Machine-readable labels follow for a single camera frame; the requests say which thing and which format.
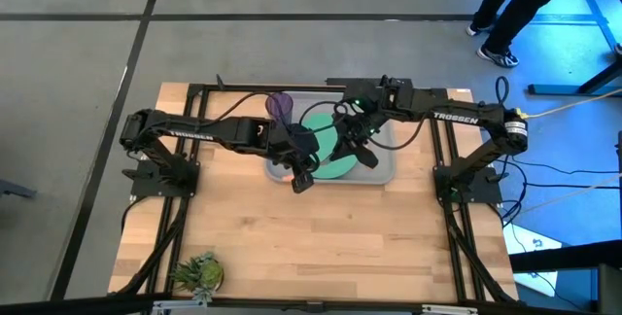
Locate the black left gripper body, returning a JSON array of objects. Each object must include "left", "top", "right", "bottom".
[{"left": 264, "top": 122, "right": 322, "bottom": 176}]

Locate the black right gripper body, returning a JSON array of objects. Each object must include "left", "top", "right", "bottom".
[{"left": 337, "top": 103, "right": 388, "bottom": 146}]

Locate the grey plastic tray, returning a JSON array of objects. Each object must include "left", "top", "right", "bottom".
[{"left": 264, "top": 90, "right": 397, "bottom": 186}]

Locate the green round plate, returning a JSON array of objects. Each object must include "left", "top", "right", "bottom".
[{"left": 301, "top": 112, "right": 361, "bottom": 181}]

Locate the purple translucent cup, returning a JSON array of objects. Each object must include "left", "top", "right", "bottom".
[{"left": 264, "top": 91, "right": 294, "bottom": 129}]

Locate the small green succulent plant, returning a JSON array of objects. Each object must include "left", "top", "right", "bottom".
[{"left": 170, "top": 251, "right": 225, "bottom": 302}]

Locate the white paper sheet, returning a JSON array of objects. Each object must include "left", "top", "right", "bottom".
[{"left": 502, "top": 222, "right": 565, "bottom": 298}]

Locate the person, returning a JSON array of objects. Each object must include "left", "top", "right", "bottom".
[{"left": 466, "top": 0, "right": 587, "bottom": 69}]

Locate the black beam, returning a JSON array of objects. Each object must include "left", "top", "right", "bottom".
[{"left": 507, "top": 238, "right": 622, "bottom": 275}]

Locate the black rig crossbar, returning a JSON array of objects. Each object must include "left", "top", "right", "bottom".
[{"left": 0, "top": 292, "right": 622, "bottom": 315}]

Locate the grey cabinet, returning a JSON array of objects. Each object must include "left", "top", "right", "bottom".
[{"left": 596, "top": 262, "right": 622, "bottom": 315}]

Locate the grey furniture foot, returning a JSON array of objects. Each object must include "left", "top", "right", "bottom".
[{"left": 0, "top": 177, "right": 38, "bottom": 202}]

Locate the black metal table frame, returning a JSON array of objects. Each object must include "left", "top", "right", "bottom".
[{"left": 110, "top": 81, "right": 519, "bottom": 306}]

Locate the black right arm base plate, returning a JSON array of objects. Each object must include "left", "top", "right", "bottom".
[{"left": 432, "top": 166, "right": 504, "bottom": 204}]

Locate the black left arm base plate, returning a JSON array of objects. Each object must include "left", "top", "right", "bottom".
[{"left": 121, "top": 158, "right": 200, "bottom": 198}]

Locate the yellow extension cord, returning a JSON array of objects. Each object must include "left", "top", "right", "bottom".
[{"left": 514, "top": 90, "right": 622, "bottom": 121}]

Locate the silver aluminium bracket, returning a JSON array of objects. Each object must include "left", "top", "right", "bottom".
[
  {"left": 152, "top": 298, "right": 209, "bottom": 315},
  {"left": 420, "top": 303, "right": 480, "bottom": 315}
]

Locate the black table leg frame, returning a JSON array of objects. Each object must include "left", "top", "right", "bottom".
[{"left": 527, "top": 0, "right": 622, "bottom": 97}]

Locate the black power cable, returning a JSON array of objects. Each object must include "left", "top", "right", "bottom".
[{"left": 524, "top": 181, "right": 622, "bottom": 193}]

